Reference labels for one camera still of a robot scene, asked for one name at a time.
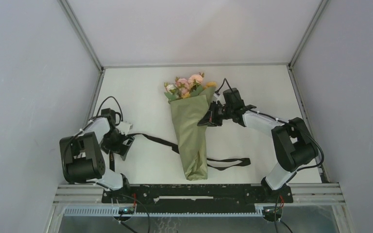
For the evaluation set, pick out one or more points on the pink fake flower stem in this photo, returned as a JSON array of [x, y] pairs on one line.
[[182, 84], [195, 80]]

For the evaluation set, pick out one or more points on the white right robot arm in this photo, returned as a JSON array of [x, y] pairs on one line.
[[293, 144]]

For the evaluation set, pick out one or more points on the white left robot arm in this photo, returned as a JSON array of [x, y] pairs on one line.
[[89, 155]]

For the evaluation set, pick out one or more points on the orange green wrapping paper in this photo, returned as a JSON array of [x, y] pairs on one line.
[[185, 115]]

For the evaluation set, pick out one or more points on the yellow fake flower stem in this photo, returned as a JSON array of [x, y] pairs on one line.
[[186, 95]]

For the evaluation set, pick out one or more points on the white fake flower stem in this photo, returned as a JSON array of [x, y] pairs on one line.
[[172, 93]]

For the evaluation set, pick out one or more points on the black mounting base rail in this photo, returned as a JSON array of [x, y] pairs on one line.
[[198, 198]]

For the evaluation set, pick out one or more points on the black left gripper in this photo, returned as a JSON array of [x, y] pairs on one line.
[[119, 148]]

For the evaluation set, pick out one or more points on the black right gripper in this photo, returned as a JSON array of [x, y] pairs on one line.
[[210, 119]]

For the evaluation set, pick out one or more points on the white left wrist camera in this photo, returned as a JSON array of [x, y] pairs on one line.
[[124, 127]]

